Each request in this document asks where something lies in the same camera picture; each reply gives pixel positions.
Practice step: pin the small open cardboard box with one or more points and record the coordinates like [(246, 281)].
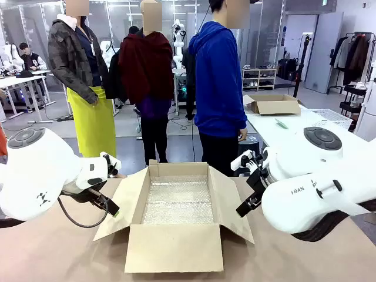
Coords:
[(276, 105)]

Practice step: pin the black trolley cart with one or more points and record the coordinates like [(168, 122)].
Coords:
[(354, 100)]

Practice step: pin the black suitcase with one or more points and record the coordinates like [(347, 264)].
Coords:
[(286, 69)]

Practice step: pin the black tripod stand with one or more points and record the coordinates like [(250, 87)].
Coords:
[(302, 64)]

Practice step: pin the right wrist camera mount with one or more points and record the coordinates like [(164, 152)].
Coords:
[(239, 160)]

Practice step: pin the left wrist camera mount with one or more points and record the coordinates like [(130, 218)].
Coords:
[(109, 166)]

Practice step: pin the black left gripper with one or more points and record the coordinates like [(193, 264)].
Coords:
[(98, 201)]

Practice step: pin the bubble wrap box lining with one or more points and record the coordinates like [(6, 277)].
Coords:
[(176, 202)]

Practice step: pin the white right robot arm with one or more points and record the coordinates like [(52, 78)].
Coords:
[(293, 199)]

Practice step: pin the wooden shoe rack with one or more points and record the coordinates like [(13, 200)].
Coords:
[(258, 77)]

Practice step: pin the mannequin camouflage jacket yellow skirt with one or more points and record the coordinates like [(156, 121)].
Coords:
[(67, 58)]

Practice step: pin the green flat item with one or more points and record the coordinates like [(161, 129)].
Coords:
[(282, 123)]

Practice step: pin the orange object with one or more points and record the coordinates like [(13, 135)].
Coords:
[(3, 144)]

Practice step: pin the mannequin with maroon wrap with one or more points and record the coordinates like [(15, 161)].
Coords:
[(144, 64)]

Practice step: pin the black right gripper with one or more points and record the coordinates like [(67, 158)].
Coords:
[(258, 180)]

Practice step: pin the blue hoodie person's right hand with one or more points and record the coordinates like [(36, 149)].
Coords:
[(243, 134)]

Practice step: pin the white side table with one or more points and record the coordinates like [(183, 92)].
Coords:
[(264, 126)]

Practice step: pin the white mesh basket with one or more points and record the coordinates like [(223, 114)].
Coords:
[(335, 117)]

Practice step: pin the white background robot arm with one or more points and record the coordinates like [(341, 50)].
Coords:
[(178, 44), (11, 58), (106, 53)]

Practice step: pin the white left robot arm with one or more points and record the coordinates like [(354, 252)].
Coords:
[(35, 176)]

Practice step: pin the black clothes rack with coats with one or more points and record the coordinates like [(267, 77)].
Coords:
[(355, 55)]

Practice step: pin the black hanging bag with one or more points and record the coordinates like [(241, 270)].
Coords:
[(114, 79)]

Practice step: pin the black round stool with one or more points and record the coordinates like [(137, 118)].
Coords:
[(249, 144)]

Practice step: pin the open brown cardboard box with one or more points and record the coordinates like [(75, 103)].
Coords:
[(173, 249)]

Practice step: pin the white office desk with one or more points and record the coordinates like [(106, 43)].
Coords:
[(20, 79)]

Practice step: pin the person in blue hoodie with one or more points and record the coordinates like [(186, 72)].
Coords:
[(217, 73)]

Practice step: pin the seated person varsity jacket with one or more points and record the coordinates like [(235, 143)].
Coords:
[(30, 58)]

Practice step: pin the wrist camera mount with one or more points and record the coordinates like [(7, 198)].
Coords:
[(239, 160), (109, 166)]

